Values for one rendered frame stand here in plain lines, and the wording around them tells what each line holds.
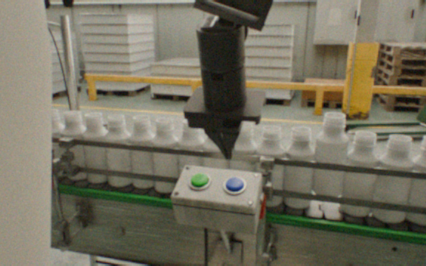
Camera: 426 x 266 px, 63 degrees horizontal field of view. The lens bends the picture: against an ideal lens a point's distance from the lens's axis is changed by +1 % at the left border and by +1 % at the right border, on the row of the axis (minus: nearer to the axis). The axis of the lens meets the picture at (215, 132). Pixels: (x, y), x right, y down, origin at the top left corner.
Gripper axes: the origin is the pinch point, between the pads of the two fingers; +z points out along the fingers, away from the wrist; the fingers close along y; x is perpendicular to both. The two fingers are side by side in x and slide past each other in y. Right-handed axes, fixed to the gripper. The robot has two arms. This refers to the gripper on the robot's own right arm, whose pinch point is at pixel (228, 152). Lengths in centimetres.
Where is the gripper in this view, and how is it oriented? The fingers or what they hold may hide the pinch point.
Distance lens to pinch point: 52.2
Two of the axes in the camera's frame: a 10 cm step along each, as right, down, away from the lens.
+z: 0.8, 8.0, 5.9
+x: -2.5, 5.9, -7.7
